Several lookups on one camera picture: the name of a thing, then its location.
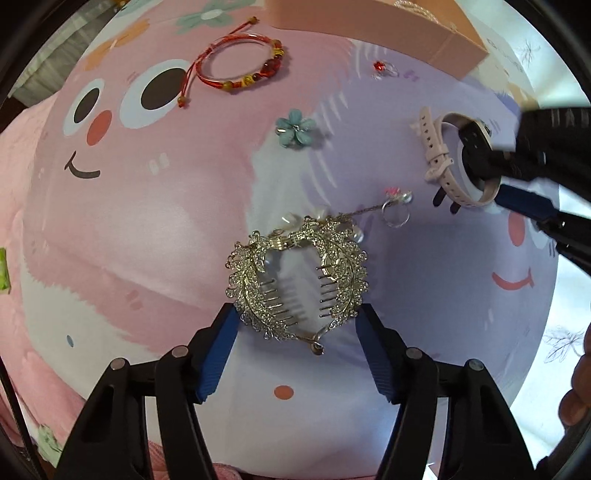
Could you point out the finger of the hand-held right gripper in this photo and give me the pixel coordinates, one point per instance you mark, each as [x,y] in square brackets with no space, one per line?
[489,164]
[526,203]

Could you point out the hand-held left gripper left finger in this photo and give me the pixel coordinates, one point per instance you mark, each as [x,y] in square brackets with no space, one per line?
[216,357]

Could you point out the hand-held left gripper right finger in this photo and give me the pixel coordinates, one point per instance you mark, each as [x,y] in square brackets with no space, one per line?
[379,362]

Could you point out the gold rhinestone hair claw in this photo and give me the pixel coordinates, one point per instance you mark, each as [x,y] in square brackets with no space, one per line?
[295,277]

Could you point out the person's right hand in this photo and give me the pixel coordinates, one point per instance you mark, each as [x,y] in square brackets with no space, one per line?
[576,392]

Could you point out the pink cartoon printed blanket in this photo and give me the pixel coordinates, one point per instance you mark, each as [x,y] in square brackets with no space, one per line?
[161,221]

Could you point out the pink cardboard box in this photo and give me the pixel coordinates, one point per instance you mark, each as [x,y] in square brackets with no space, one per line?
[406,32]

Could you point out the blue flower hair clip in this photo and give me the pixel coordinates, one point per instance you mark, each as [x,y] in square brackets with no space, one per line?
[295,129]

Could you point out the green packet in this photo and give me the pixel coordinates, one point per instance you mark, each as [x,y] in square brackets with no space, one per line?
[2,272]

